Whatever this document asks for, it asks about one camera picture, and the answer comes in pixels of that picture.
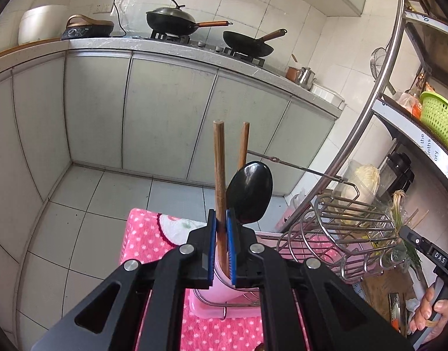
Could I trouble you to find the black spoon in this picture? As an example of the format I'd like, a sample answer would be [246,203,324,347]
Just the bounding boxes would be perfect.
[226,161,273,224]

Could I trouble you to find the wooden chopstick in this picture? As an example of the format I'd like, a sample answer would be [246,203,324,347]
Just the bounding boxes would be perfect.
[237,122,250,170]
[213,121,229,276]

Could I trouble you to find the right hand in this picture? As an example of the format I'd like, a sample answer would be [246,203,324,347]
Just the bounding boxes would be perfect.
[410,285,448,343]

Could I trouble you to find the pink utensil cup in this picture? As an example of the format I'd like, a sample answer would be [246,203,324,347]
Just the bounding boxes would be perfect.
[209,251,261,304]

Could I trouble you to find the pink plastic drip tray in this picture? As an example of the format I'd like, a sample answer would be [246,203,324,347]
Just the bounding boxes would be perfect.
[188,289,261,319]

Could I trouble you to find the pink polka dot cloth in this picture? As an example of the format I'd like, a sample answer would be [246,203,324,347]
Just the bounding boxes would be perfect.
[118,207,313,351]

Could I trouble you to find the green onions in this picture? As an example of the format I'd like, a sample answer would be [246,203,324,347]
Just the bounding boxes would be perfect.
[390,189,422,276]

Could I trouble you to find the black blender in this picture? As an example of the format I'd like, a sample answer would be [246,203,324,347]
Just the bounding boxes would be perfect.
[376,151,414,202]

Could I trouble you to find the napa cabbage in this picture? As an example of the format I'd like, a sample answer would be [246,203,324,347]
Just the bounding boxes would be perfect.
[340,160,381,209]

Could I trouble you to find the green plastic basket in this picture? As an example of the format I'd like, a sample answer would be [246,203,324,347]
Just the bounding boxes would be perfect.
[420,91,448,148]

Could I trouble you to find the steel kettle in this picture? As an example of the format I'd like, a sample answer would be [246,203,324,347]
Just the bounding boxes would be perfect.
[295,67,315,90]

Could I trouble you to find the black frying pan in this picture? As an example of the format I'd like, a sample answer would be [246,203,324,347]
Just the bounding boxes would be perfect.
[223,29,287,58]

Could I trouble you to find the gas stove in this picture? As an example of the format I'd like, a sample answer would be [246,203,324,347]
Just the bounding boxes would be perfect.
[147,30,265,67]

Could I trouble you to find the black wok with lid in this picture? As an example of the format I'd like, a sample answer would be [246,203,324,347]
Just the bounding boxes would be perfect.
[146,0,233,37]

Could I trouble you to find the black electric cooker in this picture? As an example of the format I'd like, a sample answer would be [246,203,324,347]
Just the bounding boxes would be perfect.
[60,14,114,40]

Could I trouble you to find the white rice cooker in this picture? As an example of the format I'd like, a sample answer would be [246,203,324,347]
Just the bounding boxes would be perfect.
[18,5,68,45]

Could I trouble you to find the metal wire utensil rack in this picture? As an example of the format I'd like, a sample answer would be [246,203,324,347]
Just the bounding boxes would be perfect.
[192,150,408,320]

